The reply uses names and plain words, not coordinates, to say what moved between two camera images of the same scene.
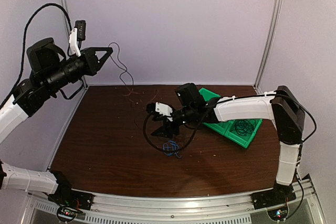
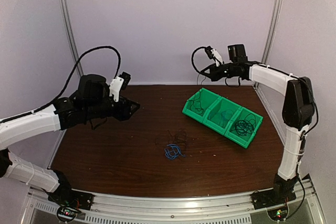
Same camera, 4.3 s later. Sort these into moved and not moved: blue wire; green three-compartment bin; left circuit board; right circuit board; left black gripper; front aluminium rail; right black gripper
Moved: left black gripper; blue wire; right black gripper
Not moved: green three-compartment bin; left circuit board; front aluminium rail; right circuit board
